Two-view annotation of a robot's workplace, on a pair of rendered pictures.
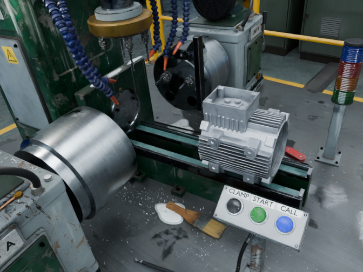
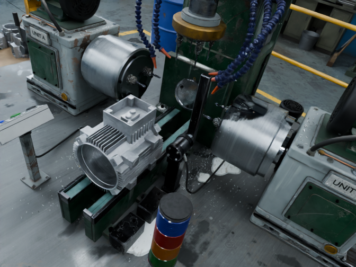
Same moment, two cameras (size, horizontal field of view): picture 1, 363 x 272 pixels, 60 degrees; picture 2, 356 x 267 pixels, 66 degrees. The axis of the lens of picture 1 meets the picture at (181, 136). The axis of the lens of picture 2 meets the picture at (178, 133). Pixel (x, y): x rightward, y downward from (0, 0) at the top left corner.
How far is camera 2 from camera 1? 1.11 m
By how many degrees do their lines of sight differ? 62
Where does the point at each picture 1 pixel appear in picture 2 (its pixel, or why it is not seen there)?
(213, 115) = (123, 107)
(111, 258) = (89, 118)
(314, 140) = not seen: outside the picture
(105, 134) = (113, 59)
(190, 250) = not seen: hidden behind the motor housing
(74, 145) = (101, 47)
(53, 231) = (61, 59)
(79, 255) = (68, 85)
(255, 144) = (84, 131)
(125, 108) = (189, 94)
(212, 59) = (242, 128)
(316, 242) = (44, 228)
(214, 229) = not seen: hidden behind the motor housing
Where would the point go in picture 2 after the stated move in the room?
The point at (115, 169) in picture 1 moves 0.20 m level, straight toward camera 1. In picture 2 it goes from (99, 76) to (42, 77)
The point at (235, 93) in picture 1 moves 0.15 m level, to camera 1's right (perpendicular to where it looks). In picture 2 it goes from (144, 118) to (141, 155)
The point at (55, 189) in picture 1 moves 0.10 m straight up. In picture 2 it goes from (64, 41) to (62, 14)
